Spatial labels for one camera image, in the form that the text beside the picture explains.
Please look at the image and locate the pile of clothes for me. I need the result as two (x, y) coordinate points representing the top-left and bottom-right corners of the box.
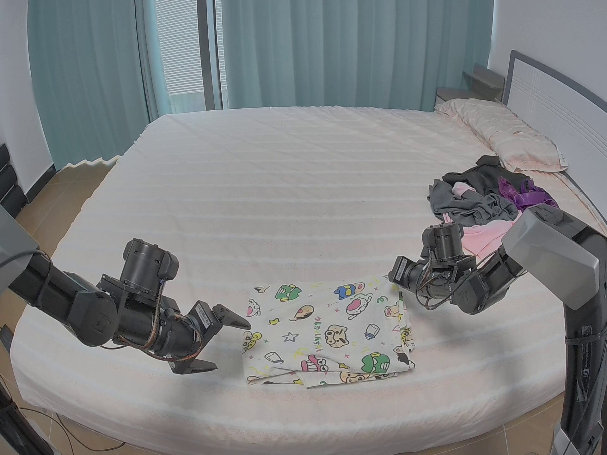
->
(427, 155), (561, 257)

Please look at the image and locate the white printed pyjama top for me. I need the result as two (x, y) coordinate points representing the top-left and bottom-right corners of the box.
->
(242, 275), (417, 390)

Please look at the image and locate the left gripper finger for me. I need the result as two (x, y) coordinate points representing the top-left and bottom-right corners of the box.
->
(212, 304), (252, 331)
(181, 358), (219, 376)

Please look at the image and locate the black cable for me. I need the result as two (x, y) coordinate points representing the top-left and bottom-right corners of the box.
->
(19, 408), (125, 450)
(416, 289), (453, 312)

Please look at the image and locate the wide blue-green curtain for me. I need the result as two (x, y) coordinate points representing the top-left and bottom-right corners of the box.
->
(220, 0), (495, 111)

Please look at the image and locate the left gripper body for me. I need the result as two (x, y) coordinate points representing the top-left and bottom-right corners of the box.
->
(166, 300), (224, 376)

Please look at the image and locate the narrow blue-green curtain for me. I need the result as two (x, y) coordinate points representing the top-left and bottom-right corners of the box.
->
(28, 0), (155, 169)

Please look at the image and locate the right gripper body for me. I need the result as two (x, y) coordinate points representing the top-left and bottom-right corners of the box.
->
(388, 255), (420, 295)

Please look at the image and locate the window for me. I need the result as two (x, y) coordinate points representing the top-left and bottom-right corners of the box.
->
(135, 0), (228, 119)

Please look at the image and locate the pale pink pillow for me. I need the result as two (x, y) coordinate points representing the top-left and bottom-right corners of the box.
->
(434, 98), (569, 173)

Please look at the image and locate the grey bedside table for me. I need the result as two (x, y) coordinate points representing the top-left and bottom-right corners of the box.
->
(436, 63), (506, 105)

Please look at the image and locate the bed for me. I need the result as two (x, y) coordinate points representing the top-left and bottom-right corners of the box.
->
(9, 49), (607, 449)

